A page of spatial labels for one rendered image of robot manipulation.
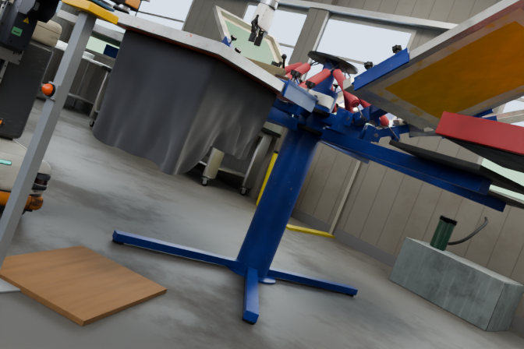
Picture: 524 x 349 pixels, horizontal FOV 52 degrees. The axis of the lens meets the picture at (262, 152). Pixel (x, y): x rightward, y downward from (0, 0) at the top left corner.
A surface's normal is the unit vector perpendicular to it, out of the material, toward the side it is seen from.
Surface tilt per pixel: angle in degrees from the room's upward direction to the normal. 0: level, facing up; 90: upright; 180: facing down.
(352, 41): 90
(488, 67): 148
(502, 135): 90
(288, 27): 90
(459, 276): 90
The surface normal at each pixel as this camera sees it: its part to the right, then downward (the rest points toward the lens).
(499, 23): -0.06, 0.90
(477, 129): -0.80, -0.30
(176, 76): -0.42, -0.08
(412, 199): -0.60, -0.22
